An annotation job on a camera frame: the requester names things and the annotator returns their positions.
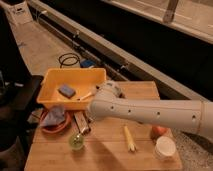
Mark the brown rectangular box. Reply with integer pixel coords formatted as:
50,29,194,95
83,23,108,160
74,111,90,135

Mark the blue sponge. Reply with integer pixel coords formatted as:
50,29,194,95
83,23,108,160
58,84,76,98

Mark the white plastic cup stack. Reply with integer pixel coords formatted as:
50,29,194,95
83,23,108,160
154,136,176,160

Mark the metal fork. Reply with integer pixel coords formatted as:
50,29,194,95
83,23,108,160
74,133,84,143

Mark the blue grey cloth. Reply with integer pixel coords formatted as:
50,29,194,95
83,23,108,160
40,106,65,127

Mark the green plastic cup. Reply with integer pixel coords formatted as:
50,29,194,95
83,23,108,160
69,133,84,151

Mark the wooden handled dish brush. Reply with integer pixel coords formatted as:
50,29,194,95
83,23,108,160
77,88,98,101

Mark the white box on floor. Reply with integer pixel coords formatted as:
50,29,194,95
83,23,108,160
8,1,33,26

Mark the blue object on floor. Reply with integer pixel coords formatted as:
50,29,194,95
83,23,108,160
80,59,95,68

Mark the black coiled cable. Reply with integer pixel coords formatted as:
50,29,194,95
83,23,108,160
58,52,81,69

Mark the orange plate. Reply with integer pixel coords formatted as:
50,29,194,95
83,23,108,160
39,111,71,134

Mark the orange red fruit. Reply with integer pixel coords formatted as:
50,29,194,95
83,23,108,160
150,126,167,139

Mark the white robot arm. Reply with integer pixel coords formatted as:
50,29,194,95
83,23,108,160
87,81,213,138

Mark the yellow plastic bin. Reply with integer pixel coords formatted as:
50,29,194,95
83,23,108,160
37,68,107,110

